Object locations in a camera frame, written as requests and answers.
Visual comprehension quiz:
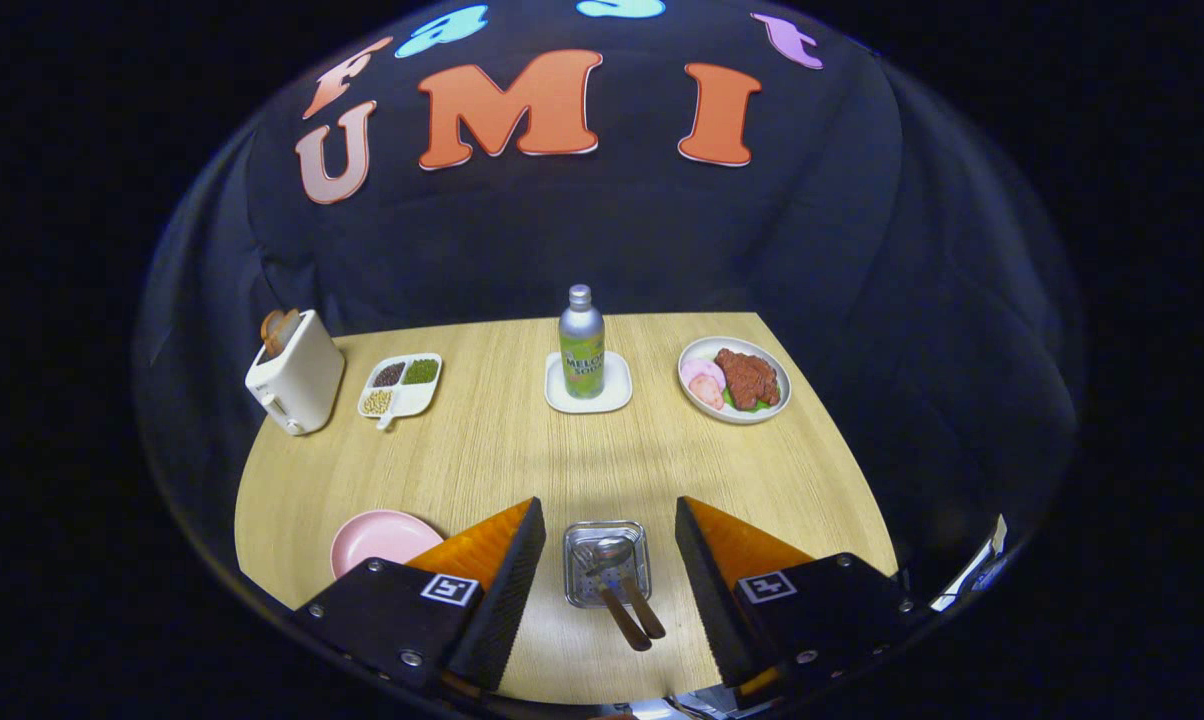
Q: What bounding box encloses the white toaster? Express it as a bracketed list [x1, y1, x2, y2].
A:
[245, 309, 347, 437]

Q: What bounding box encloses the white divided snack dish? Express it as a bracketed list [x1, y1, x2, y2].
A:
[357, 352, 444, 431]

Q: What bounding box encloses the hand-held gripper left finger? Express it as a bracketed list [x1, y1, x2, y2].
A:
[290, 496, 548, 701]

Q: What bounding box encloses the fork with brown handle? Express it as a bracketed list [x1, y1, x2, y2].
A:
[572, 545, 655, 653]

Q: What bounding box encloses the silver green soda bottle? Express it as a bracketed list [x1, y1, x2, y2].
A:
[558, 284, 606, 400]

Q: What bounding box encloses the white square coaster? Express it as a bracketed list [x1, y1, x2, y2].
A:
[545, 350, 634, 415]

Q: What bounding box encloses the pink plate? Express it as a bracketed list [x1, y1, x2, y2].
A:
[330, 509, 446, 581]

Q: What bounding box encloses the fried red meat piece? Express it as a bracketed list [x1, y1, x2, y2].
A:
[714, 347, 783, 411]

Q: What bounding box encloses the white round food plate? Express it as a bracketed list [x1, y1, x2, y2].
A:
[677, 336, 792, 426]

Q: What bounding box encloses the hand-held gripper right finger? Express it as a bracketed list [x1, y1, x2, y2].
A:
[674, 496, 930, 702]

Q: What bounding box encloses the spoon with brown handle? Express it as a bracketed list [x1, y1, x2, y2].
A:
[592, 536, 668, 641]

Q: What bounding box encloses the perforated metal tray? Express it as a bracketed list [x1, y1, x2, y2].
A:
[563, 520, 653, 609]

